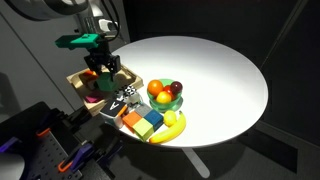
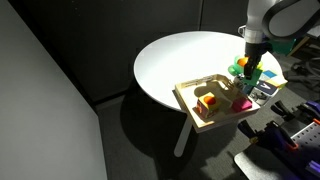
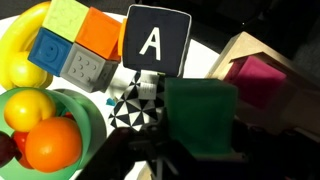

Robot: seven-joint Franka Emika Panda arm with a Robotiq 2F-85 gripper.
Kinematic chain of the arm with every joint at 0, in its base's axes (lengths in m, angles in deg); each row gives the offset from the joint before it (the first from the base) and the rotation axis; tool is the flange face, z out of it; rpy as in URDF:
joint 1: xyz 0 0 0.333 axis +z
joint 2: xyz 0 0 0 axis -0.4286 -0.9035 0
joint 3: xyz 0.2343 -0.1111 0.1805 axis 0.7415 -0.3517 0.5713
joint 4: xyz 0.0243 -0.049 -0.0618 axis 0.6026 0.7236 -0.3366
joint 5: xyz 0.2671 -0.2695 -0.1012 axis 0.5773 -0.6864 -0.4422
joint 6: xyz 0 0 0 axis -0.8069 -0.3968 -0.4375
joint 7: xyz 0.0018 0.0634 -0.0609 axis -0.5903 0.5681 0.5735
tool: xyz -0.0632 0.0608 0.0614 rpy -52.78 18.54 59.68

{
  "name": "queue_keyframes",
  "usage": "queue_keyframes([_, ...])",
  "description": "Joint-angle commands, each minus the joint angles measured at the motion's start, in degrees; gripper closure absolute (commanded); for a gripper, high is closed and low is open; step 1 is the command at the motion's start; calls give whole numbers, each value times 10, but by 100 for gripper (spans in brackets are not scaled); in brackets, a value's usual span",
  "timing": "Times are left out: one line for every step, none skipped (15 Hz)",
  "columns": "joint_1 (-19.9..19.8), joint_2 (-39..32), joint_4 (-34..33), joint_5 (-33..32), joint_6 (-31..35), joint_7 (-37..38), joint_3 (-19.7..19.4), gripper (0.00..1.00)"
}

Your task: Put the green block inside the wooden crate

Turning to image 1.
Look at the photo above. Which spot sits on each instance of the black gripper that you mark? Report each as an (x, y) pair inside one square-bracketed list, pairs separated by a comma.
[(100, 56)]

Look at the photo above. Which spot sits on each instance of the dark green block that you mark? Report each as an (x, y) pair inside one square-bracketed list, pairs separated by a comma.
[(106, 82)]

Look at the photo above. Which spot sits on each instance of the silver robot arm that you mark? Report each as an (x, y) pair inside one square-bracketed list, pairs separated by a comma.
[(50, 8)]

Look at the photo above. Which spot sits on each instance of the wooden slatted crate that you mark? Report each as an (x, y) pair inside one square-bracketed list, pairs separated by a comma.
[(128, 78)]

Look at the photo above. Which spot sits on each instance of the magenta block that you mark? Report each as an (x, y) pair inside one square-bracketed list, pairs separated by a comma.
[(92, 99)]

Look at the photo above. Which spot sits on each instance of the grey block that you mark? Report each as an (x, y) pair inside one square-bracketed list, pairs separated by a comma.
[(143, 110)]

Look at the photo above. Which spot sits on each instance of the orange block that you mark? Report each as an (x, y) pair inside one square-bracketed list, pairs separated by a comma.
[(131, 120)]

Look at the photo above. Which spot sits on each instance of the blue block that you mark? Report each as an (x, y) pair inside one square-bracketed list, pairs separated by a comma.
[(154, 118)]

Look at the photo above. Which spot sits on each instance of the lime green block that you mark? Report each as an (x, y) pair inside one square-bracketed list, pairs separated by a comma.
[(143, 129)]

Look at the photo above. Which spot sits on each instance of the multicolour cube with orange circle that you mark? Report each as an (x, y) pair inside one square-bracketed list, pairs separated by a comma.
[(88, 78)]

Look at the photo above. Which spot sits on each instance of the black white patterned cube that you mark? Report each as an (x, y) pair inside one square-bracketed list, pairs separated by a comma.
[(128, 95)]

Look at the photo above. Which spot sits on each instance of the black cube with letter A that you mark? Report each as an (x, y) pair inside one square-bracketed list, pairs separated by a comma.
[(111, 110)]

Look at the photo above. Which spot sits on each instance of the orange toy fruit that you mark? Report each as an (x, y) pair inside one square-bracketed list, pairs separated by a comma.
[(155, 87)]

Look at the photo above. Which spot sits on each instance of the yellow toy apple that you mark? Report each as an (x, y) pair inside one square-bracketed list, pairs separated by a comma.
[(163, 97)]

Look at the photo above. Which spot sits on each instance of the red toy fruit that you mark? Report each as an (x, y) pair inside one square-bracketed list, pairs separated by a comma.
[(167, 89)]

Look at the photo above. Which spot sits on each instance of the dark red toy plum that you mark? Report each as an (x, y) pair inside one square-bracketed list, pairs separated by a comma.
[(176, 87)]

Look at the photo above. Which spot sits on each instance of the green translucent fruit bowl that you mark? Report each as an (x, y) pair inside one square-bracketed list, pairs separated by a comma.
[(173, 103)]

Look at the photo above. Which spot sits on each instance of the yellow toy lemon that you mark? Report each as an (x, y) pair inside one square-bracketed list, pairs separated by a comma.
[(170, 118)]

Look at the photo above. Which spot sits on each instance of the yellow toy banana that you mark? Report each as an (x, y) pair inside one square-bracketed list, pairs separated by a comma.
[(171, 131)]

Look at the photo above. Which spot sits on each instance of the purple clamp with orange tips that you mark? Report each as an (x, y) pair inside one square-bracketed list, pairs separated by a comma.
[(75, 160)]

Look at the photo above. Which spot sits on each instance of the dark perforated pegboard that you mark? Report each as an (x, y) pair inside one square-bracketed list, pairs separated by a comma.
[(50, 156)]

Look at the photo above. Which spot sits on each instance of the white table leg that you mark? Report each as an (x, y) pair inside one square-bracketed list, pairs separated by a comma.
[(196, 163)]

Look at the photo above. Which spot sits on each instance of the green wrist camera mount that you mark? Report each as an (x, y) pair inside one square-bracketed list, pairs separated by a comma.
[(78, 41)]

